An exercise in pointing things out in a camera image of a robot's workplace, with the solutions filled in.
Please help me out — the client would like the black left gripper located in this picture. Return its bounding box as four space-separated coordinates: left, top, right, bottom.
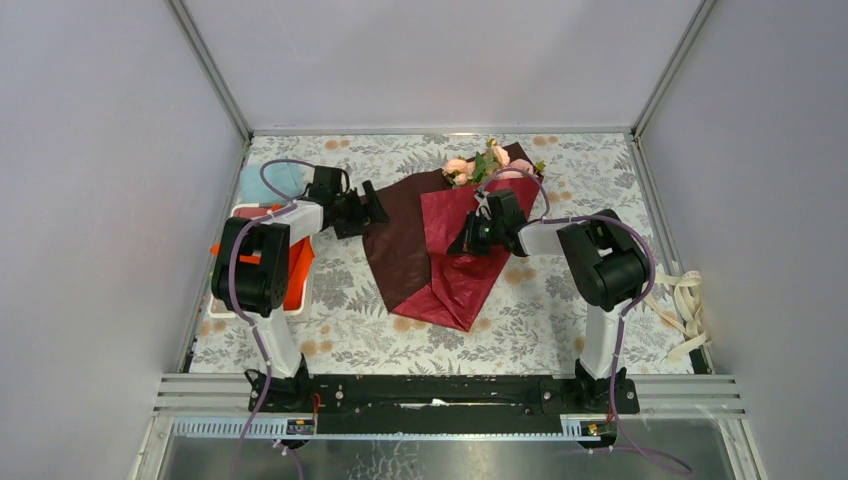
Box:
331 181 390 241

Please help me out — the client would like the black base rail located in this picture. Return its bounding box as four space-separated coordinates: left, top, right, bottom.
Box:
244 369 640 435

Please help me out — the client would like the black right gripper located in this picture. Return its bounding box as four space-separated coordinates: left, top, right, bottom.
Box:
448 211 505 257

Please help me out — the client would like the light blue cloth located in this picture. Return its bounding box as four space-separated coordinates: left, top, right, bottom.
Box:
239 159 312 204

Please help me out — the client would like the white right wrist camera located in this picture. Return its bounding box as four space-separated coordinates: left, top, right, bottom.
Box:
474 191 492 220

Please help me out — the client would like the cream ribbon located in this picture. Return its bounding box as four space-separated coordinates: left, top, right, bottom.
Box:
644 270 712 363

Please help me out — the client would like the white perforated plastic basket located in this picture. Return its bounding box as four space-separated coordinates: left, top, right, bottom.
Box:
210 203 315 318

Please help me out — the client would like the dark red wrapping paper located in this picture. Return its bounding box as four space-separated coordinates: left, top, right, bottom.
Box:
362 169 511 331

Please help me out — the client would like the orange cloth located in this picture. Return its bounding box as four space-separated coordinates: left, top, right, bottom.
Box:
233 229 314 317

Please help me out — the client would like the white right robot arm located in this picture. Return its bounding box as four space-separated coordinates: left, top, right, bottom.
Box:
446 189 656 412

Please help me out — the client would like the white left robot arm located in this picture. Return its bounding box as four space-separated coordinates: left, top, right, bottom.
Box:
210 165 389 411

